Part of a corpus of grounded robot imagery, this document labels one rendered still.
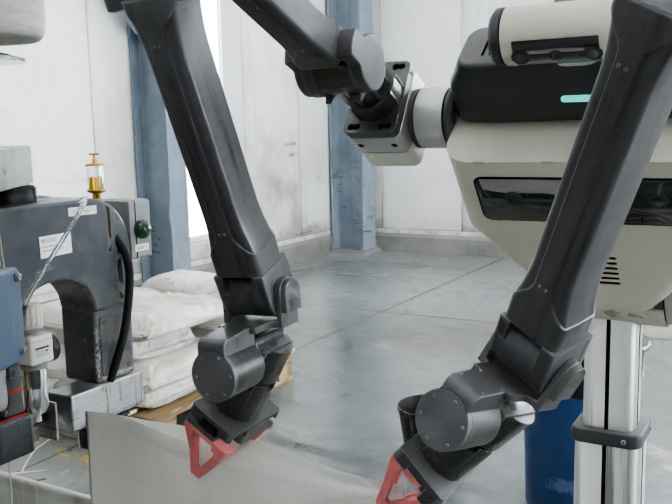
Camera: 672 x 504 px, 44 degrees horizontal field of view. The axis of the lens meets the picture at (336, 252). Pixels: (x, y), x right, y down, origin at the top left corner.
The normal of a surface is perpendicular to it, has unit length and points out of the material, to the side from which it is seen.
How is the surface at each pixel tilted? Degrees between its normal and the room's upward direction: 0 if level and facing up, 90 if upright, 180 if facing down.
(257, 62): 90
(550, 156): 40
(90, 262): 90
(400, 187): 90
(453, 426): 79
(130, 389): 90
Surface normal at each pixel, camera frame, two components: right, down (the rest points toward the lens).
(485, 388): 0.39, -0.84
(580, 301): 0.58, 0.43
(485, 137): -0.33, -0.67
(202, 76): 0.85, 0.04
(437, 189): -0.50, 0.14
